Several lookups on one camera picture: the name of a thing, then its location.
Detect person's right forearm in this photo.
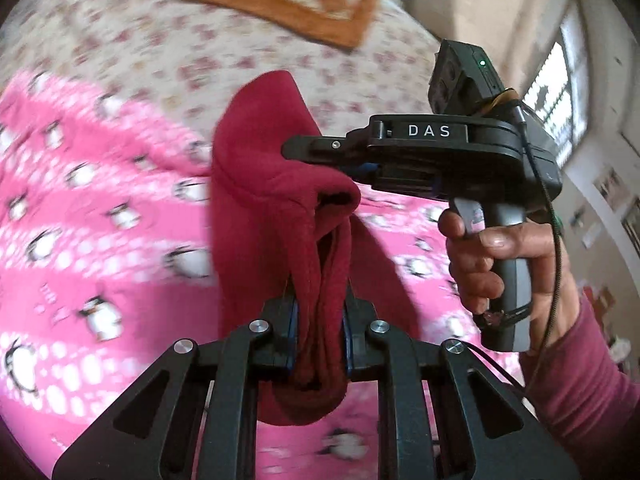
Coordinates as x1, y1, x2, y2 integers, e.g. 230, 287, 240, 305
520, 290, 640, 480

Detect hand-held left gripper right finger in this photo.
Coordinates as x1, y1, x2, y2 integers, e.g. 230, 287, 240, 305
342, 292, 583, 480

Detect dark red fleece garment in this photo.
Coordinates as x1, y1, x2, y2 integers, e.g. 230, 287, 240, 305
210, 70, 423, 428

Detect wall poster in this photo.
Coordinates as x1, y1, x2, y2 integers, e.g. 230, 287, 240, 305
620, 195, 640, 256
595, 167, 623, 211

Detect orange checkered mat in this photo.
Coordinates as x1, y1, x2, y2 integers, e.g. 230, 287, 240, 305
179, 0, 378, 52

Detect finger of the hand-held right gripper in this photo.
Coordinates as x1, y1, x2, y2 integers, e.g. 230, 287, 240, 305
281, 130, 381, 176

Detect person's right hand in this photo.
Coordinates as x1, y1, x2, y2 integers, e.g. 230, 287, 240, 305
437, 208, 568, 351

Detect black cable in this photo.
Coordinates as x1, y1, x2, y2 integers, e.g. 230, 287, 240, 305
510, 102, 566, 403

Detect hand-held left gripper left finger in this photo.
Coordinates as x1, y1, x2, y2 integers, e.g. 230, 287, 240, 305
51, 296, 301, 480

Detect barred window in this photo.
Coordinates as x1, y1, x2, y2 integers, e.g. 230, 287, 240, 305
522, 10, 591, 146

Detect pink penguin print blanket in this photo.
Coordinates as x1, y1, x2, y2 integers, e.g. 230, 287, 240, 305
0, 70, 531, 480

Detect floral bedsheet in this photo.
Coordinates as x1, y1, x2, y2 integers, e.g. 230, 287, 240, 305
0, 0, 451, 201

